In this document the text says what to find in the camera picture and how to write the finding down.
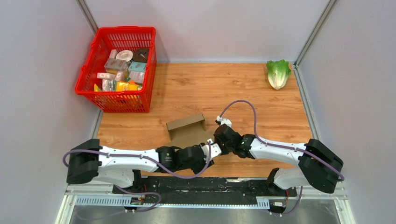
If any brown cardboard paper box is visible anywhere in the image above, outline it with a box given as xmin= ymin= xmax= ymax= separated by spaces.
xmin=165 ymin=113 xmax=214 ymax=148

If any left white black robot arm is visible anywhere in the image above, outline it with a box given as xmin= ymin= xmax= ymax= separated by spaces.
xmin=63 ymin=139 xmax=221 ymax=194

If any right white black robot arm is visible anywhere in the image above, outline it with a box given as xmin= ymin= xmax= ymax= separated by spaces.
xmin=214 ymin=124 xmax=344 ymax=196

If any teal small box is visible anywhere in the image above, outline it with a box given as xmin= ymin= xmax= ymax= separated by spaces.
xmin=128 ymin=61 xmax=147 ymax=72

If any pink grey carton box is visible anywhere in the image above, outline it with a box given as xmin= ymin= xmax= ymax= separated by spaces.
xmin=104 ymin=58 xmax=128 ymax=71

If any pink white small box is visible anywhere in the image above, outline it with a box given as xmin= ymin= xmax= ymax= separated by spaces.
xmin=97 ymin=72 xmax=116 ymax=80

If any green lettuce head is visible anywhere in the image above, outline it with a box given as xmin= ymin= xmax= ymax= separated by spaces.
xmin=266 ymin=59 xmax=291 ymax=90

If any orange yellow snack packet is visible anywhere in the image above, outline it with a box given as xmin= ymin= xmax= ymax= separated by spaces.
xmin=115 ymin=81 xmax=142 ymax=92

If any dark brown round item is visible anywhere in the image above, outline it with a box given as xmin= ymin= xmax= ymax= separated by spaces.
xmin=132 ymin=48 xmax=150 ymax=63

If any red plastic shopping basket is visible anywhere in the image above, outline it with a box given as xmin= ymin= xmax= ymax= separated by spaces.
xmin=75 ymin=26 xmax=156 ymax=113

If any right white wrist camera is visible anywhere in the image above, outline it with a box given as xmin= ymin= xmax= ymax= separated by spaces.
xmin=215 ymin=116 xmax=232 ymax=127

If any white perforated cable tray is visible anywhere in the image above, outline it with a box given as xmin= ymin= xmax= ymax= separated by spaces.
xmin=75 ymin=196 xmax=270 ymax=209

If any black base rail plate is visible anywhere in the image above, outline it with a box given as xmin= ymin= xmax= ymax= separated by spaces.
xmin=126 ymin=176 xmax=297 ymax=204

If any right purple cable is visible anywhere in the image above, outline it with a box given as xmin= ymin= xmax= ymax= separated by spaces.
xmin=219 ymin=99 xmax=345 ymax=182

